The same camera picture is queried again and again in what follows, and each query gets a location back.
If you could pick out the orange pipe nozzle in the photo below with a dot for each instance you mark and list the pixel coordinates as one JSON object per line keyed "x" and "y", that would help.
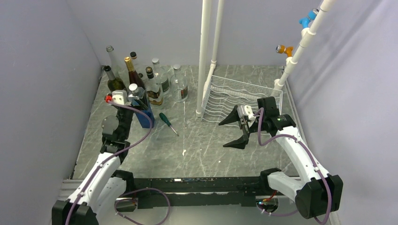
{"x": 286, "y": 50}

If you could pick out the white wire wine rack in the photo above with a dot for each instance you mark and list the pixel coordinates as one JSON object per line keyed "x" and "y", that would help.
{"x": 222, "y": 94}

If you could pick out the clear bottle silver cap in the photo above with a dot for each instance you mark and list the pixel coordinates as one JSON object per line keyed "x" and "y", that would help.
{"x": 161, "y": 75}

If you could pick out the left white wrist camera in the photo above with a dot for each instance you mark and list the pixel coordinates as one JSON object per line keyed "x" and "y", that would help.
{"x": 118, "y": 97}

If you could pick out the blue pipe nozzle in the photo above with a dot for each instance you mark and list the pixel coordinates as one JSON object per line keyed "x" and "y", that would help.
{"x": 305, "y": 21}

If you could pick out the dark bottle grey foil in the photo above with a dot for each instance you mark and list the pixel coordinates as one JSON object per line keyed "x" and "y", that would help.
{"x": 114, "y": 82}

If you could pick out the green handled screwdriver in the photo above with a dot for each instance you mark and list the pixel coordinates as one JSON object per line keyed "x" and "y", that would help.
{"x": 164, "y": 118}

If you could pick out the blue labelled water bottle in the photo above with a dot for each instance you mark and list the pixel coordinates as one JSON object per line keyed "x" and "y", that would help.
{"x": 145, "y": 121}

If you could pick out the thick white vertical pipe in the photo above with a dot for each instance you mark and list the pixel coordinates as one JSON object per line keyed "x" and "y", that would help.
{"x": 205, "y": 23}

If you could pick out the clear bottle dark green label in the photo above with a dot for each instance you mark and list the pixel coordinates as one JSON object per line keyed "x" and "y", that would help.
{"x": 178, "y": 84}

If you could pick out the dark bottle black cap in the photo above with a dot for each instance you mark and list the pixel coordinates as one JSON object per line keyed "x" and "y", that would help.
{"x": 154, "y": 89}

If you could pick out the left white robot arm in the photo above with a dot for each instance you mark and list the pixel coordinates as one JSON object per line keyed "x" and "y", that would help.
{"x": 105, "y": 182}

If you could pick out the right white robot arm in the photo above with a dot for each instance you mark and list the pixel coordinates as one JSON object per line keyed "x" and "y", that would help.
{"x": 317, "y": 193}

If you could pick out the dark bottle gold foil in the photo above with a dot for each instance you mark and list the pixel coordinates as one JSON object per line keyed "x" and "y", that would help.
{"x": 136, "y": 86}

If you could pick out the clear bottle white label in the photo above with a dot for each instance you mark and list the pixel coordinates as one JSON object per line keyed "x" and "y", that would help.
{"x": 139, "y": 66}

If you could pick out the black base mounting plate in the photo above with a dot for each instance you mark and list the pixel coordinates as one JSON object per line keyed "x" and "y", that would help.
{"x": 147, "y": 193}

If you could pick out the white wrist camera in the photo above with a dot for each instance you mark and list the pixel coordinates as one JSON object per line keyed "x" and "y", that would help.
{"x": 245, "y": 112}
{"x": 118, "y": 97}

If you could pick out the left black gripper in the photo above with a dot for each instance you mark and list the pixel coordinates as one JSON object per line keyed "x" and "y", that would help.
{"x": 141, "y": 105}

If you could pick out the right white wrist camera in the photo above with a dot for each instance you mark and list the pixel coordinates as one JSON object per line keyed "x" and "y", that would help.
{"x": 245, "y": 112}

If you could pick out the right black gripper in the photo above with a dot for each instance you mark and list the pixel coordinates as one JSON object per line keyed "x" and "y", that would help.
{"x": 241, "y": 142}

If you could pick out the slanted white pipe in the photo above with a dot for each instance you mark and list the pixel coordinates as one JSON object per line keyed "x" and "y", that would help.
{"x": 307, "y": 36}

